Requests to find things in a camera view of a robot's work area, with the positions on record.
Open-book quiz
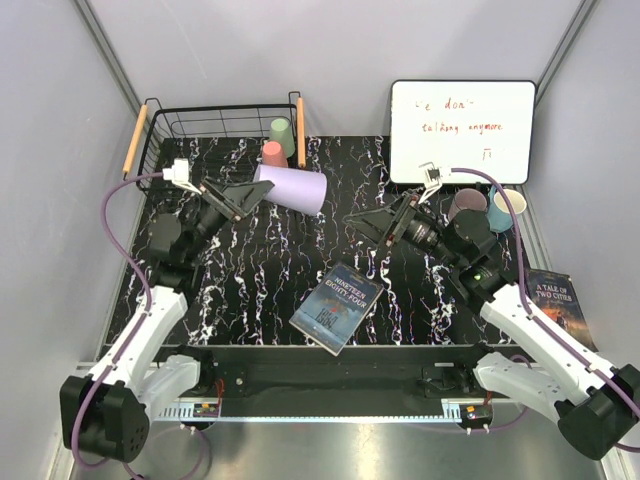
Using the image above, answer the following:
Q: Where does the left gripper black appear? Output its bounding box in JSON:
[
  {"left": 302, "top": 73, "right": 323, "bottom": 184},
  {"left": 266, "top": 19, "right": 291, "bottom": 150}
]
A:
[{"left": 184, "top": 176, "right": 273, "bottom": 263}]

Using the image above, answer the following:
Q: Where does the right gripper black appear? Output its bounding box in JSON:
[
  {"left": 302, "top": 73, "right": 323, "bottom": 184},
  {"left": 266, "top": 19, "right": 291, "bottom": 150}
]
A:
[{"left": 343, "top": 190, "right": 463, "bottom": 270}]

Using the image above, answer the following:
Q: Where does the purple plastic cup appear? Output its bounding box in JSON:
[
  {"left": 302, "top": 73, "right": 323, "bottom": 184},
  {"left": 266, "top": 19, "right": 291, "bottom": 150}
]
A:
[{"left": 253, "top": 165, "right": 328, "bottom": 216}]

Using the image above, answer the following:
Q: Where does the pink ceramic mug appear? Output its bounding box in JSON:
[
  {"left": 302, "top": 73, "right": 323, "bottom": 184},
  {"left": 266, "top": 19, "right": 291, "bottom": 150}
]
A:
[{"left": 447, "top": 188, "right": 488, "bottom": 222}]

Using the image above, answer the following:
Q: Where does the light blue mug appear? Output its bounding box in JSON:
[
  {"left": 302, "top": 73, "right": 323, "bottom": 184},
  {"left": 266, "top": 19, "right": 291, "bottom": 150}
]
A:
[{"left": 487, "top": 186, "right": 527, "bottom": 233}]

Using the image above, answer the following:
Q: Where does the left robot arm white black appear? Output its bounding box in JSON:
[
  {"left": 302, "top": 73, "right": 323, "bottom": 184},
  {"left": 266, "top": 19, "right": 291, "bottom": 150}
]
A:
[{"left": 60, "top": 178, "right": 274, "bottom": 463}]

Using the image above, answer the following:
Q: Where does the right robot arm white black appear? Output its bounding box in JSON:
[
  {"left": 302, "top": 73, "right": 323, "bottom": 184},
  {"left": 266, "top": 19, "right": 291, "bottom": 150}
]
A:
[{"left": 344, "top": 195, "right": 639, "bottom": 460}]

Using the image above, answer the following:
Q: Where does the black marble pattern mat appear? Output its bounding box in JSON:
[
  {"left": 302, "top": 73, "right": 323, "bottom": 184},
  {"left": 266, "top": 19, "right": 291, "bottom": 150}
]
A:
[{"left": 131, "top": 136, "right": 512, "bottom": 346}]

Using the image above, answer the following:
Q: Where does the pink plastic cup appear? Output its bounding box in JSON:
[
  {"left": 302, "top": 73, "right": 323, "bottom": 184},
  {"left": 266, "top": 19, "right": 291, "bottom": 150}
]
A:
[{"left": 262, "top": 141, "right": 288, "bottom": 168}]

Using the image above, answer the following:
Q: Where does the green plastic cup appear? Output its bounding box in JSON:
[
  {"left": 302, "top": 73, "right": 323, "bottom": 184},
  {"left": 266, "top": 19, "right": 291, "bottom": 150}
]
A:
[{"left": 269, "top": 117, "right": 295, "bottom": 158}]

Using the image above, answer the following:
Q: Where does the Nineteen Eighty-Four book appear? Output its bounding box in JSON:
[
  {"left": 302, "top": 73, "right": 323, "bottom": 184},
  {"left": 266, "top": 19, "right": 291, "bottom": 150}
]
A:
[{"left": 289, "top": 262, "right": 383, "bottom": 356}]

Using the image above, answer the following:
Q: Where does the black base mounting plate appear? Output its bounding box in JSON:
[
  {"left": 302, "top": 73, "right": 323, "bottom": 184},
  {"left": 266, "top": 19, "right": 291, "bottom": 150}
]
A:
[{"left": 154, "top": 344, "right": 493, "bottom": 400}]

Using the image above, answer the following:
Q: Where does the Tale of Two Cities book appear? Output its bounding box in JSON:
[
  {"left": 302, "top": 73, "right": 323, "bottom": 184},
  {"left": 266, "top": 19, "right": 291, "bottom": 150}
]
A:
[{"left": 525, "top": 269, "right": 598, "bottom": 352}]

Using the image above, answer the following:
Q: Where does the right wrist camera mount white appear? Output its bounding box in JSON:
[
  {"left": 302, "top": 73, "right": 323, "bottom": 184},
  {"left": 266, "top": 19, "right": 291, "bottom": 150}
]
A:
[{"left": 418, "top": 162, "right": 452, "bottom": 204}]

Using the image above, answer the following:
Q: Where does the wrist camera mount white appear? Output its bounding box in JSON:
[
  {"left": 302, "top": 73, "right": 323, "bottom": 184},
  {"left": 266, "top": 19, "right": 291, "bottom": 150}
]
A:
[
  {"left": 162, "top": 158, "right": 202, "bottom": 195},
  {"left": 418, "top": 162, "right": 452, "bottom": 204}
]

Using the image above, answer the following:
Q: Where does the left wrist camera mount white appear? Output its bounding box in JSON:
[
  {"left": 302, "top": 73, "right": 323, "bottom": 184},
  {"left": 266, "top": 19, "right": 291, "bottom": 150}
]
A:
[{"left": 162, "top": 158, "right": 202, "bottom": 195}]

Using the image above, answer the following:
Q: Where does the black wire dish rack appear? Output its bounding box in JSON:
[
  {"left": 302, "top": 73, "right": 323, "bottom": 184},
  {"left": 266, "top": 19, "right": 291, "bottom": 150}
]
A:
[{"left": 123, "top": 90, "right": 304, "bottom": 193}]

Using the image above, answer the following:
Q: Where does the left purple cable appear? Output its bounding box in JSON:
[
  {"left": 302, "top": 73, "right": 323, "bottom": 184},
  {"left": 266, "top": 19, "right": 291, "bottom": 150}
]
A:
[{"left": 69, "top": 172, "right": 207, "bottom": 480}]

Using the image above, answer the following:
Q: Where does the purple cable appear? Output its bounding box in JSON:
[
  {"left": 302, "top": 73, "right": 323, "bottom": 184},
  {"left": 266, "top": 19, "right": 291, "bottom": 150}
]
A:
[
  {"left": 449, "top": 167, "right": 640, "bottom": 454},
  {"left": 69, "top": 172, "right": 207, "bottom": 480}
]

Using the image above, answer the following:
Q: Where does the white whiteboard black frame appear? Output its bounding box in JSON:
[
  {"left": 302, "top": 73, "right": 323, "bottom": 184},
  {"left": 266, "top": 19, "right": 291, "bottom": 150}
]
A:
[{"left": 389, "top": 80, "right": 537, "bottom": 185}]

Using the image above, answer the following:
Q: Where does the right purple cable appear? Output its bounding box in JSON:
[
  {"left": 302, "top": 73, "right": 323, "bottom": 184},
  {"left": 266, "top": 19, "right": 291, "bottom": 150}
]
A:
[{"left": 449, "top": 167, "right": 640, "bottom": 454}]

